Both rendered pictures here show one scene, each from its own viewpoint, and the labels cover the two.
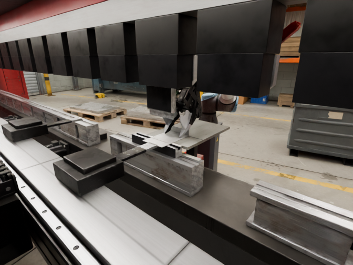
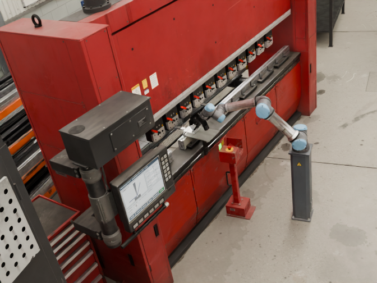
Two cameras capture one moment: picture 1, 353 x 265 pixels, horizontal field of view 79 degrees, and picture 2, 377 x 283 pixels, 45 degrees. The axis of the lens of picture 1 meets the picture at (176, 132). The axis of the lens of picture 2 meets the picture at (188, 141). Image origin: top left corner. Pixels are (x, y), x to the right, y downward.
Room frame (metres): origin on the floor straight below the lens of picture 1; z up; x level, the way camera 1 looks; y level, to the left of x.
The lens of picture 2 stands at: (0.60, -3.51, 3.09)
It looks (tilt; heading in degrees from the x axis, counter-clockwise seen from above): 32 degrees down; 90
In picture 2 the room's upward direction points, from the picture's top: 10 degrees counter-clockwise
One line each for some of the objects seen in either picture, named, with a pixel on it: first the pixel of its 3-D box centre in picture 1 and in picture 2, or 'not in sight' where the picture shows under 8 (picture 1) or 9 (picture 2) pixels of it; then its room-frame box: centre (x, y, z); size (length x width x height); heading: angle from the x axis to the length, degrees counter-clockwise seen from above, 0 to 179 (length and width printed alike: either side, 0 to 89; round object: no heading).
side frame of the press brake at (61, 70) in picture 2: not in sight; (95, 172); (-0.14, -0.58, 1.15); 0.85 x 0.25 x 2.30; 140
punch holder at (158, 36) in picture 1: (166, 53); (182, 106); (0.61, 0.03, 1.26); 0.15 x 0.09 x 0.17; 50
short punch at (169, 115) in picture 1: (161, 101); (185, 117); (0.62, 0.05, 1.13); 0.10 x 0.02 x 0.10; 50
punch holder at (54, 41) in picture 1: (66, 55); (218, 77); (1.00, 0.48, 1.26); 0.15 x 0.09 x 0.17; 50
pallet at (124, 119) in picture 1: (156, 119); not in sight; (4.23, 0.40, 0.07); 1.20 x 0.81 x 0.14; 65
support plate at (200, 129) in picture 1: (190, 131); (202, 133); (0.74, -0.05, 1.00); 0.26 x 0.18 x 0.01; 140
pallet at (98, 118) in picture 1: (95, 111); not in sight; (4.86, 1.88, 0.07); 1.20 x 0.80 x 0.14; 59
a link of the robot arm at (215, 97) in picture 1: (209, 102); (300, 132); (1.56, -0.24, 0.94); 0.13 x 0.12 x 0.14; 70
